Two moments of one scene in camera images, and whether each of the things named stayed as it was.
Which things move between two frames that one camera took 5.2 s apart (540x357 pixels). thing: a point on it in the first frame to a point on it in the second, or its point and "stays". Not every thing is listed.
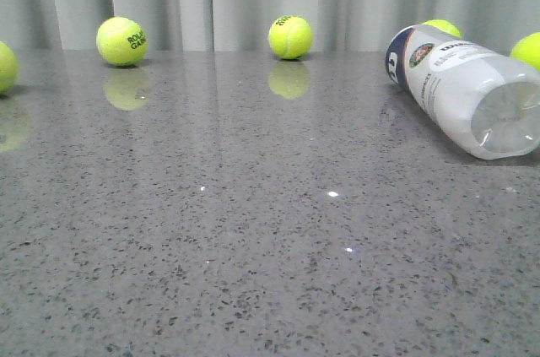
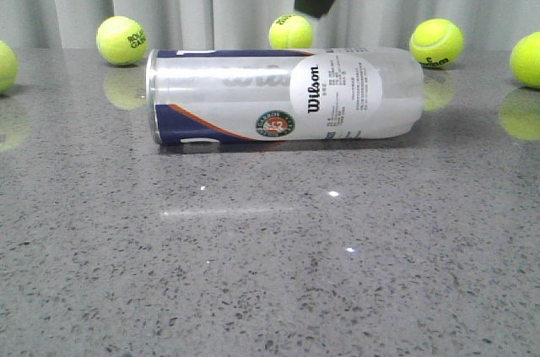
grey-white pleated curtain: (228, 1) stays
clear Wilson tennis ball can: (488, 101) to (199, 96)
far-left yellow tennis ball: (8, 69) stays
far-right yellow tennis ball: (527, 49) stays
